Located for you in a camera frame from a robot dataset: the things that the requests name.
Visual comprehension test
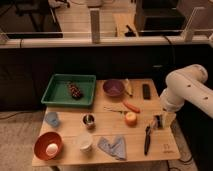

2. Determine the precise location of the banana piece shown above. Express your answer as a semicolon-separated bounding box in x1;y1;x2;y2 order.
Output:
124;79;133;97

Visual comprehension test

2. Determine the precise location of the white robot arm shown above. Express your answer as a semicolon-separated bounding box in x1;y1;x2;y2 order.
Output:
160;64;213;127

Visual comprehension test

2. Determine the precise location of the small metal cup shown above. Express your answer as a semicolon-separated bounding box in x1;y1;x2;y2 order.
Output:
83;114;95;129

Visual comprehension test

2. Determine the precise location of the white egg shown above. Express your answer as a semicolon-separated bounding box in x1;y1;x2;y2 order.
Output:
46;143;58;156

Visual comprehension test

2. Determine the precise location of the white paper cup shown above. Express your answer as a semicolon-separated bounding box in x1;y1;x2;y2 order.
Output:
76;132;93;152

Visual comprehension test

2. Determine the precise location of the light blue plastic cup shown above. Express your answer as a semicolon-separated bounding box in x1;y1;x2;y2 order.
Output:
45;112;60;127

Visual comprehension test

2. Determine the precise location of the thin metal fork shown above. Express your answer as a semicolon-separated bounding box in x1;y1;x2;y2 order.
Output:
103;107;129;114

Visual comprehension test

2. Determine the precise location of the small brush block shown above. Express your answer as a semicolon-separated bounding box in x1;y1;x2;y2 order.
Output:
154;115;163;129

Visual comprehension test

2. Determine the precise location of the purple bowl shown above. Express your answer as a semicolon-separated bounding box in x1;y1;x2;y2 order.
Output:
103;79;125;97

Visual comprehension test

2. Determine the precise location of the brown pine cone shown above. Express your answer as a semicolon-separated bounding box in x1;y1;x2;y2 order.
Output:
68;83;83;99

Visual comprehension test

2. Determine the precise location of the black rectangular remote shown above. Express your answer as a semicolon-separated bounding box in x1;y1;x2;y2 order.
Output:
142;84;151;100

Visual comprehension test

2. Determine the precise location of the orange carrot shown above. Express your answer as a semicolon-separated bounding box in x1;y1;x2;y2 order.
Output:
122;101;140;113

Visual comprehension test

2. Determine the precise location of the wooden table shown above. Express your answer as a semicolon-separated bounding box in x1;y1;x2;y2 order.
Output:
32;79;180;167

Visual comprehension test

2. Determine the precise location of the green plastic tray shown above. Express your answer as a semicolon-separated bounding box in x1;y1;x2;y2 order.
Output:
41;74;96;108

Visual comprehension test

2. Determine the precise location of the red bowl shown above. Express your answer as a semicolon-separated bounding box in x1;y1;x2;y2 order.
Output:
34;132;63;161

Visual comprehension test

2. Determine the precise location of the orange round fruit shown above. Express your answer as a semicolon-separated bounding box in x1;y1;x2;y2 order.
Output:
125;112;137;126

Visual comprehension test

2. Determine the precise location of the blue grey cloth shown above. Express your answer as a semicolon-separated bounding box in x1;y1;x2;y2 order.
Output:
97;135;127;160

